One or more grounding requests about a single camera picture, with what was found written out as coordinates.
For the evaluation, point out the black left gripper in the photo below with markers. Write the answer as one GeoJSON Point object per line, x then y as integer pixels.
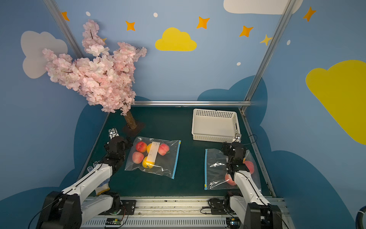
{"type": "Point", "coordinates": [124, 140]}

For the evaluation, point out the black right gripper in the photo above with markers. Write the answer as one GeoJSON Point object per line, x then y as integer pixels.
{"type": "Point", "coordinates": [229, 146]}

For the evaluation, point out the pink peach large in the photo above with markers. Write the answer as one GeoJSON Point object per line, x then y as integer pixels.
{"type": "Point", "coordinates": [250, 166]}

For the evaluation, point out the pink peach with leaf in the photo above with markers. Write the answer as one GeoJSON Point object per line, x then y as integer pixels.
{"type": "Point", "coordinates": [229, 180]}

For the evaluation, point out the yellow peach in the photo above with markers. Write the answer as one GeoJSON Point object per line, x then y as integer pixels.
{"type": "Point", "coordinates": [147, 164]}
{"type": "Point", "coordinates": [148, 147]}

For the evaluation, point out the clear zip-top bag blue zipper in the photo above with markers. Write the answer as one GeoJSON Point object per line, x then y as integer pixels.
{"type": "Point", "coordinates": [215, 170]}

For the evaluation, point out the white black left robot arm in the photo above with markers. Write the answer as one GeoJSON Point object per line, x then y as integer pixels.
{"type": "Point", "coordinates": [68, 209]}

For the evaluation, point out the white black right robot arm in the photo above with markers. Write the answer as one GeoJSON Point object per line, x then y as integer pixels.
{"type": "Point", "coordinates": [251, 207]}

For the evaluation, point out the white perforated plastic basket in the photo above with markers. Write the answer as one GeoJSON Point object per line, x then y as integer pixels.
{"type": "Point", "coordinates": [215, 125]}

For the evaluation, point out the white blue dotted work glove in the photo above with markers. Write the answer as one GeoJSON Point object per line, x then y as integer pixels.
{"type": "Point", "coordinates": [104, 186]}

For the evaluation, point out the pink blossom artificial tree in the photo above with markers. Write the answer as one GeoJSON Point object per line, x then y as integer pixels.
{"type": "Point", "coordinates": [106, 79]}

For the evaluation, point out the left green circuit board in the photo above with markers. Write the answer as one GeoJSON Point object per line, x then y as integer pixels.
{"type": "Point", "coordinates": [113, 222]}

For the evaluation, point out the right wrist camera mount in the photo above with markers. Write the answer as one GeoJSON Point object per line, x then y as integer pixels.
{"type": "Point", "coordinates": [237, 138]}

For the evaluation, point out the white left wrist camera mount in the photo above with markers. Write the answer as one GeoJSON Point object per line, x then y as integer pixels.
{"type": "Point", "coordinates": [112, 133]}

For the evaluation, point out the aluminium frame rail back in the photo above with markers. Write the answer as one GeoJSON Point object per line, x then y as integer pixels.
{"type": "Point", "coordinates": [192, 103]}

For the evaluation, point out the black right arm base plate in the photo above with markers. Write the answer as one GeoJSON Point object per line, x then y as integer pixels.
{"type": "Point", "coordinates": [217, 206]}

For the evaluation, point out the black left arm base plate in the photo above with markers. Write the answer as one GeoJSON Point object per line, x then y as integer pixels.
{"type": "Point", "coordinates": [127, 207]}

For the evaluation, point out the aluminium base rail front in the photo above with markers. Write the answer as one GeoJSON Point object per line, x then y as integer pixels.
{"type": "Point", "coordinates": [181, 207]}

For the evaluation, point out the aluminium frame post left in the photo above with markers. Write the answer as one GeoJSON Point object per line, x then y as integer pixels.
{"type": "Point", "coordinates": [62, 24]}

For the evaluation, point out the aluminium frame post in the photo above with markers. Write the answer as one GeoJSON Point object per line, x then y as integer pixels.
{"type": "Point", "coordinates": [62, 24]}
{"type": "Point", "coordinates": [281, 26]}

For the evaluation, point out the aluminium frame post right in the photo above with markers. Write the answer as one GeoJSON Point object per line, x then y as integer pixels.
{"type": "Point", "coordinates": [281, 26]}

